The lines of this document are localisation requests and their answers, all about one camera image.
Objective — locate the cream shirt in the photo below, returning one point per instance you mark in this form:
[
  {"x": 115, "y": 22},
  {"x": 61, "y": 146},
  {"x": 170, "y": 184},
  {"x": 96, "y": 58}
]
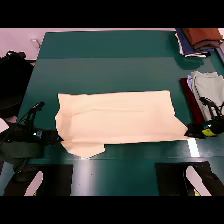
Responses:
[{"x": 120, "y": 120}]

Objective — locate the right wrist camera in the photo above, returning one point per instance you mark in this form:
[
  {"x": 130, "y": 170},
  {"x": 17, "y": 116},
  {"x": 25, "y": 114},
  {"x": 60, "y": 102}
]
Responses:
[{"x": 213, "y": 106}]

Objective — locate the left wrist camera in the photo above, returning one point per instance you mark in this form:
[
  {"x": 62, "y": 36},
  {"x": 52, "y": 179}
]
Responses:
[{"x": 31, "y": 111}]

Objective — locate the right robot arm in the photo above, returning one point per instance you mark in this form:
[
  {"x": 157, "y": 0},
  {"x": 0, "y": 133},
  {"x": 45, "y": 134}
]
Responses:
[{"x": 170, "y": 180}]

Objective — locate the pale grey garment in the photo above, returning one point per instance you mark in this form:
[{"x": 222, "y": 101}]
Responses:
[{"x": 210, "y": 86}]

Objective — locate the red garment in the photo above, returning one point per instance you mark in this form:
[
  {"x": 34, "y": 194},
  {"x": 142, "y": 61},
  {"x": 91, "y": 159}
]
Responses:
[{"x": 191, "y": 103}]

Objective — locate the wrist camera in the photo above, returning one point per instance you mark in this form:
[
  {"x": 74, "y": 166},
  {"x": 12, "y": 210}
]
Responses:
[
  {"x": 31, "y": 111},
  {"x": 213, "y": 106}
]

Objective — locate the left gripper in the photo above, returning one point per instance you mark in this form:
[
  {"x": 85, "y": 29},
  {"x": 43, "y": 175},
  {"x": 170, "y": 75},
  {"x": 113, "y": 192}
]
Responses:
[{"x": 48, "y": 136}]

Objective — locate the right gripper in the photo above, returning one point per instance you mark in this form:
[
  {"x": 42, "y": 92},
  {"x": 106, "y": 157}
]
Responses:
[{"x": 201, "y": 130}]

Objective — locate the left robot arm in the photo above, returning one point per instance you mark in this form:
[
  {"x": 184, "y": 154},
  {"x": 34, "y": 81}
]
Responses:
[{"x": 16, "y": 133}]

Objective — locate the navy garment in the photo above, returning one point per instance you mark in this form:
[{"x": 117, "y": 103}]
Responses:
[{"x": 186, "y": 46}]

